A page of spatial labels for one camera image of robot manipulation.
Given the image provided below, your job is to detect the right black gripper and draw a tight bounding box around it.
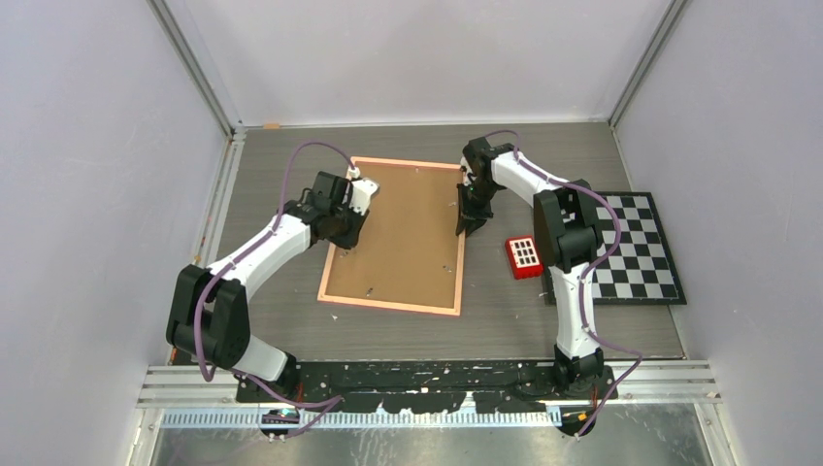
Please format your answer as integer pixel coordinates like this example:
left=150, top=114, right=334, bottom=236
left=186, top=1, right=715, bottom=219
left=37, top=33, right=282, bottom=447
left=456, top=181, right=499, bottom=237

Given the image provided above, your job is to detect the pink picture frame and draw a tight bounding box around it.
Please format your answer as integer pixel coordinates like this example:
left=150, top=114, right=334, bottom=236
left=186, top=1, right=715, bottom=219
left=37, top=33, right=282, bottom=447
left=317, top=157, right=466, bottom=316

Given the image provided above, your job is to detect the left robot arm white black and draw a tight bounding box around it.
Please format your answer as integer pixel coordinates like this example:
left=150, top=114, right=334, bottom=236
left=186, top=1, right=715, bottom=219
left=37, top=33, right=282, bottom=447
left=166, top=170, right=379, bottom=402

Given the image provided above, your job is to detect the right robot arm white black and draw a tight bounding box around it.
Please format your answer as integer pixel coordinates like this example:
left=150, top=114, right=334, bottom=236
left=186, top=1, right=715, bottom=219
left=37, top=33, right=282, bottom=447
left=456, top=137, right=605, bottom=399

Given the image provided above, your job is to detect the red white toy block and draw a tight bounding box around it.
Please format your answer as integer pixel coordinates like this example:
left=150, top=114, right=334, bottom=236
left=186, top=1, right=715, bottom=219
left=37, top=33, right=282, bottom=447
left=504, top=236, right=543, bottom=280

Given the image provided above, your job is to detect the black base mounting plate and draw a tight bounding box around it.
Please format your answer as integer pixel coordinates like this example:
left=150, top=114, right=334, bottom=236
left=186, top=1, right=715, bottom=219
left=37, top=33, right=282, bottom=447
left=236, top=359, right=616, bottom=415

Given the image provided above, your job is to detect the black white checkerboard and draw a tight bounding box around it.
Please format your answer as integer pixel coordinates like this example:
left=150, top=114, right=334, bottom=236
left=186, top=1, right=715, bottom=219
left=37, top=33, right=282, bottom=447
left=546, top=190, right=688, bottom=306

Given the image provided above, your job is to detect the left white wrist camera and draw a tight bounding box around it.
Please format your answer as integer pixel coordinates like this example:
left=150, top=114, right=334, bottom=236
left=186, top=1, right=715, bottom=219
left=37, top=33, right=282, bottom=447
left=346, top=166, right=379, bottom=216

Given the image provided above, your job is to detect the aluminium rail frame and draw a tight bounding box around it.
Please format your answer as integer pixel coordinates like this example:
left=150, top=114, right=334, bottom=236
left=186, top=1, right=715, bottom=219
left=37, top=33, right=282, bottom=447
left=138, top=360, right=722, bottom=429

